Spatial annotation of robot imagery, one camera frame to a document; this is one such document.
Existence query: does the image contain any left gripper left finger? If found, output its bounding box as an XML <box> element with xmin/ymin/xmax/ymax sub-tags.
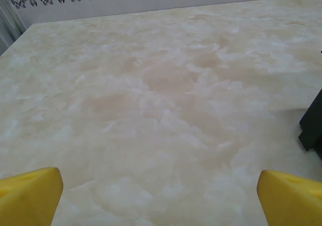
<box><xmin>0</xmin><ymin>167</ymin><xmax>64</xmax><ymax>226</ymax></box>

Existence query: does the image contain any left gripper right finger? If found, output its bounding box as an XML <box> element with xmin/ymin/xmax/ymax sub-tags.
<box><xmin>256</xmin><ymin>170</ymin><xmax>322</xmax><ymax>226</ymax></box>

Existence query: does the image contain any black plastic container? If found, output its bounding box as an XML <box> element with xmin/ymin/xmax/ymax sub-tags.
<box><xmin>298</xmin><ymin>87</ymin><xmax>322</xmax><ymax>152</ymax></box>

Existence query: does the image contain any aluminium frame post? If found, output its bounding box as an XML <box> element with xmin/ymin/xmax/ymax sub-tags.
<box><xmin>0</xmin><ymin>0</ymin><xmax>28</xmax><ymax>57</ymax></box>

